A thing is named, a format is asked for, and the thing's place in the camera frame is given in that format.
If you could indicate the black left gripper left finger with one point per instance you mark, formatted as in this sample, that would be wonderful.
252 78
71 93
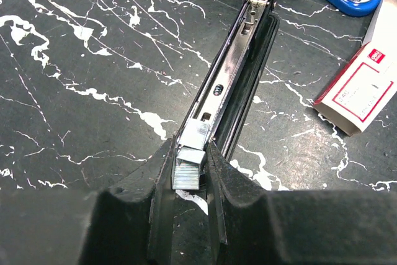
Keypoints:
129 223

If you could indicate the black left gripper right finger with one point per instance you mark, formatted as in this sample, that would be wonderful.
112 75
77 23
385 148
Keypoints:
250 225

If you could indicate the staple strip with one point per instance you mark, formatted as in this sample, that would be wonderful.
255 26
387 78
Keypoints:
190 155

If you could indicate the red staple box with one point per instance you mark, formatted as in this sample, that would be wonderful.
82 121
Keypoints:
361 90

